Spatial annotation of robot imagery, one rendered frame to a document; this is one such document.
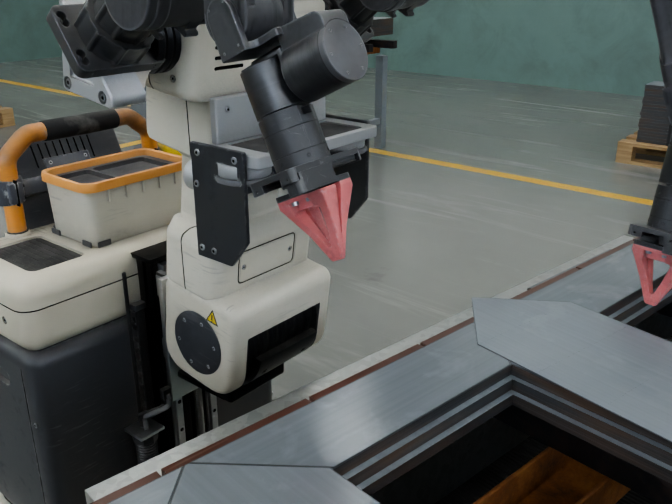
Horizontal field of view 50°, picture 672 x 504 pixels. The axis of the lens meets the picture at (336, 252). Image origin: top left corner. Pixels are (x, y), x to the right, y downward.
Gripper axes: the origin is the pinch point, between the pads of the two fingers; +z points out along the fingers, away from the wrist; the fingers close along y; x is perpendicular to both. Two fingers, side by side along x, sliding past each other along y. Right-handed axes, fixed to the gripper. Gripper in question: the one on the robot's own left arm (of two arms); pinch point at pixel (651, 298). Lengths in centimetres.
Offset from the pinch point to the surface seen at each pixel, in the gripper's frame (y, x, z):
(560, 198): 292, 174, 15
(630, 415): -25.4, -10.5, 6.9
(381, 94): 293, 330, -27
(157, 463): -48, 35, 30
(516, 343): -21.7, 5.2, 5.7
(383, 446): -44.8, 3.1, 12.5
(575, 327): -13.3, 2.8, 3.7
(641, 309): 3.1, 2.1, 2.5
